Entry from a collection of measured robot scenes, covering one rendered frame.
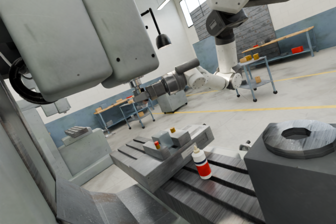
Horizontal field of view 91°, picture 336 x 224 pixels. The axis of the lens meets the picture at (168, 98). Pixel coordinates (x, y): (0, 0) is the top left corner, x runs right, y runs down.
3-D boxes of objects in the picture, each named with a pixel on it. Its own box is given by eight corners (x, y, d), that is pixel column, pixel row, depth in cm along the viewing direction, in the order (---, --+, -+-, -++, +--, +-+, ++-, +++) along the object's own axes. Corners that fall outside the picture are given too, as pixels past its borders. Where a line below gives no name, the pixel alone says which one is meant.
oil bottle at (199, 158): (205, 169, 56) (194, 141, 55) (214, 173, 53) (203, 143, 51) (197, 177, 54) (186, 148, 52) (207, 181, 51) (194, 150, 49)
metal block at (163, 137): (165, 142, 71) (160, 130, 71) (173, 144, 67) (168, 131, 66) (156, 149, 69) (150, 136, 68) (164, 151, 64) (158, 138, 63)
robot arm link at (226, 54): (225, 78, 96) (219, 39, 86) (247, 81, 85) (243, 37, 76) (212, 87, 90) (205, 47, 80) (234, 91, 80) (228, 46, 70)
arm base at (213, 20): (241, 33, 79) (226, 18, 83) (256, 8, 67) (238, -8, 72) (217, 44, 75) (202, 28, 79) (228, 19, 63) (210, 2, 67)
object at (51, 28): (98, 85, 69) (70, 25, 65) (116, 73, 49) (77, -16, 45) (46, 104, 59) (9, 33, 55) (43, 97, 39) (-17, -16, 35)
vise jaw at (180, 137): (170, 135, 79) (167, 128, 78) (191, 139, 66) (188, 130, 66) (161, 142, 75) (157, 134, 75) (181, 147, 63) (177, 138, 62)
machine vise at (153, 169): (192, 135, 86) (185, 116, 84) (215, 139, 74) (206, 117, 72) (135, 179, 67) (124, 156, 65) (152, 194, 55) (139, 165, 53)
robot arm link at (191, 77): (171, 82, 75) (193, 73, 76) (182, 98, 68) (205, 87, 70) (167, 63, 66) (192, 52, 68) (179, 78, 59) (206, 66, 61)
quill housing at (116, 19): (141, 77, 79) (112, 10, 74) (164, 66, 62) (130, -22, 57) (102, 91, 68) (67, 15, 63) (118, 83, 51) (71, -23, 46)
